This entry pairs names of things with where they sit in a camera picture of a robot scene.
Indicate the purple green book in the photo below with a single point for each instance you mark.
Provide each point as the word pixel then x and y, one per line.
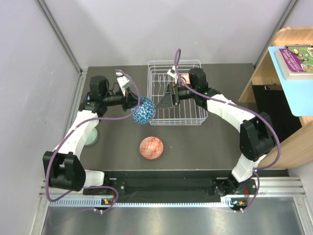
pixel 296 63

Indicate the red floral bowl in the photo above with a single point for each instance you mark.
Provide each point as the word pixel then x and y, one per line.
pixel 186 78

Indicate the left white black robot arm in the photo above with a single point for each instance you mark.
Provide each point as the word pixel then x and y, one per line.
pixel 63 169

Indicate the red geometric pattern bowl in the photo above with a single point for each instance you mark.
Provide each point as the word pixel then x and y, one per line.
pixel 151 148

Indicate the black mounting base rail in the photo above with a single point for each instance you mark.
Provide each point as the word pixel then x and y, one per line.
pixel 175 186

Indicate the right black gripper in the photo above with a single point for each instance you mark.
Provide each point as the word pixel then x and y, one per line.
pixel 169 99

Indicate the white wire dish rack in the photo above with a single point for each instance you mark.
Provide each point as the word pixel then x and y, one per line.
pixel 186 113

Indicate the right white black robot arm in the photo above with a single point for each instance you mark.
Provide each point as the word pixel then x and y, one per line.
pixel 257 136

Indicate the grey slotted cable duct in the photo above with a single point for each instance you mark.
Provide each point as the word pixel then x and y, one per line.
pixel 93 202

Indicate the light blue shelf board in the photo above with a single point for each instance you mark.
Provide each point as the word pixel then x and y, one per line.
pixel 299 93

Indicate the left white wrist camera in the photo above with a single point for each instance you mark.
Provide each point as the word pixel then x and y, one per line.
pixel 124 84

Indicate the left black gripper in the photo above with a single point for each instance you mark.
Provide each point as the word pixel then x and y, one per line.
pixel 129 100

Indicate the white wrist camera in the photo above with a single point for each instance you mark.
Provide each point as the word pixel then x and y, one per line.
pixel 124 84
pixel 172 73

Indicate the blue triangle pattern bowl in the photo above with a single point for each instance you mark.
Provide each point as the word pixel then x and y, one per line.
pixel 146 111

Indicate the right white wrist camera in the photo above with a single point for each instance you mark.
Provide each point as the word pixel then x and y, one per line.
pixel 172 73

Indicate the pale green bowl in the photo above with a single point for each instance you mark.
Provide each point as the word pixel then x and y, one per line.
pixel 92 138

